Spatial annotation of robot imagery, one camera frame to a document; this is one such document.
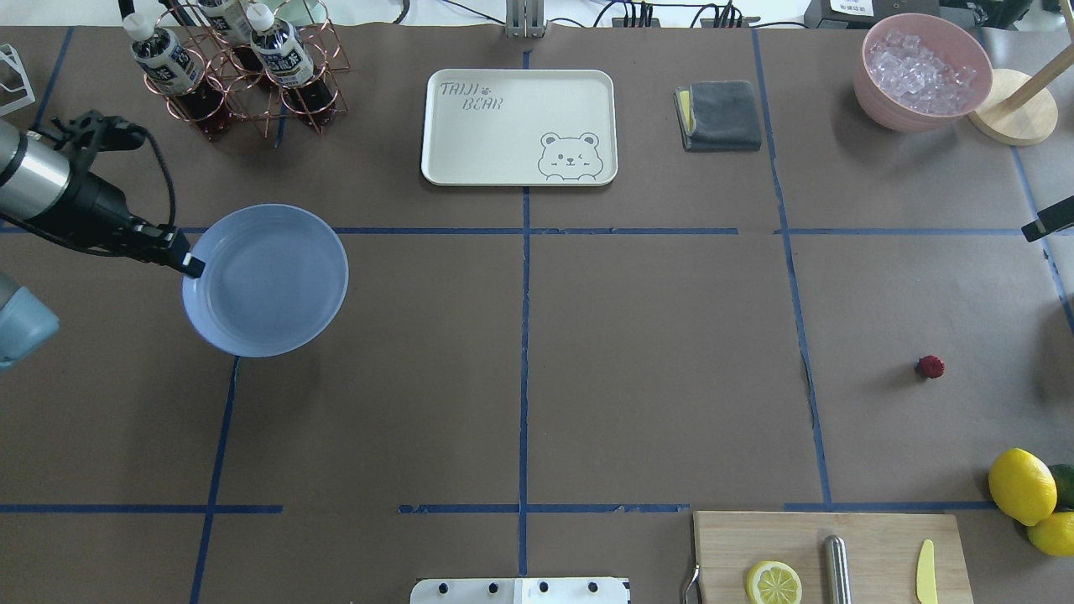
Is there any dark drink bottle back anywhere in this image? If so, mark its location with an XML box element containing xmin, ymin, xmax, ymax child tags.
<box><xmin>195</xmin><ymin>1</ymin><xmax>264</xmax><ymax>73</ymax></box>

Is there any yellow plastic knife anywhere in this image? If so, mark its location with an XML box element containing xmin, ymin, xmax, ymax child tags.
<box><xmin>915</xmin><ymin>540</ymin><xmax>937</xmax><ymax>604</ymax></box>

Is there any red strawberry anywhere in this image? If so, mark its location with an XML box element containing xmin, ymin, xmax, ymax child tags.
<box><xmin>914</xmin><ymin>355</ymin><xmax>946</xmax><ymax>382</ymax></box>

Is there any dark drink bottle right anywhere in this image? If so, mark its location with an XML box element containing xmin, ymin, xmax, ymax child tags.
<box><xmin>245</xmin><ymin>3</ymin><xmax>335</xmax><ymax>127</ymax></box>

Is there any pink bowl with ice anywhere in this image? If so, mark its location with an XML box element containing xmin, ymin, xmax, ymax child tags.
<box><xmin>854</xmin><ymin>13</ymin><xmax>993</xmax><ymax>133</ymax></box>

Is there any white wire cup rack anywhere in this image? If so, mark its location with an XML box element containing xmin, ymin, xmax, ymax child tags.
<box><xmin>1</xmin><ymin>44</ymin><xmax>37</xmax><ymax>116</ymax></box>

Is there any wooden stand with round base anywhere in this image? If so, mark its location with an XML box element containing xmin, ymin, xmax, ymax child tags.
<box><xmin>969</xmin><ymin>44</ymin><xmax>1073</xmax><ymax>146</ymax></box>

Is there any dark drink bottle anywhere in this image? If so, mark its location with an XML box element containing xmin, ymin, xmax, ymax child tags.
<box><xmin>122</xmin><ymin>13</ymin><xmax>231</xmax><ymax>140</ymax></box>
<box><xmin>195</xmin><ymin>1</ymin><xmax>264</xmax><ymax>73</ymax></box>
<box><xmin>245</xmin><ymin>3</ymin><xmax>335</xmax><ymax>127</ymax></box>

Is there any grey folded cloth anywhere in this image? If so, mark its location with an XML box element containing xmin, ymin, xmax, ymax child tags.
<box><xmin>674</xmin><ymin>81</ymin><xmax>761</xmax><ymax>152</ymax></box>

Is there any dark drink bottle front left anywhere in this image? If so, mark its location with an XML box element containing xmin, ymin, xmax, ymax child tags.
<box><xmin>122</xmin><ymin>13</ymin><xmax>231</xmax><ymax>140</ymax></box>

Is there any lemon half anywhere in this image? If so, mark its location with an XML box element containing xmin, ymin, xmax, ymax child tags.
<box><xmin>744</xmin><ymin>560</ymin><xmax>803</xmax><ymax>603</ymax></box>

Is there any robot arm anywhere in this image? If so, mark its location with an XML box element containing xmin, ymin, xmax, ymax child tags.
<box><xmin>1</xmin><ymin>110</ymin><xmax>205</xmax><ymax>279</ymax></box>

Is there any cream bear tray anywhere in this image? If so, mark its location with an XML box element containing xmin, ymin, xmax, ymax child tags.
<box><xmin>420</xmin><ymin>69</ymin><xmax>618</xmax><ymax>187</ymax></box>

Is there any wooden cutting board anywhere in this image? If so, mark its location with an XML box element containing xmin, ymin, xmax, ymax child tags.
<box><xmin>692</xmin><ymin>510</ymin><xmax>975</xmax><ymax>604</ymax></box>

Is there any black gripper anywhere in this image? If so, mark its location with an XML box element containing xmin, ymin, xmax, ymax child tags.
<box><xmin>50</xmin><ymin>112</ymin><xmax>205</xmax><ymax>279</ymax></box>

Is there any metal handled knife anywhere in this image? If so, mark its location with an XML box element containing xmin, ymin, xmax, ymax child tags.
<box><xmin>822</xmin><ymin>534</ymin><xmax>852</xmax><ymax>603</ymax></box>

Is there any blue plate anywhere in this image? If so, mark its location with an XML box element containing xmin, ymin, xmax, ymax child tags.
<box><xmin>182</xmin><ymin>204</ymin><xmax>350</xmax><ymax>358</ymax></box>

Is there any whole yellow lemon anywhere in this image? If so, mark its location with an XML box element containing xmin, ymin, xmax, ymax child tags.
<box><xmin>988</xmin><ymin>448</ymin><xmax>1058</xmax><ymax>527</ymax></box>

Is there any green lime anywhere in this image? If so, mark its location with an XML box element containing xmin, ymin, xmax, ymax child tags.
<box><xmin>1048</xmin><ymin>463</ymin><xmax>1074</xmax><ymax>510</ymax></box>

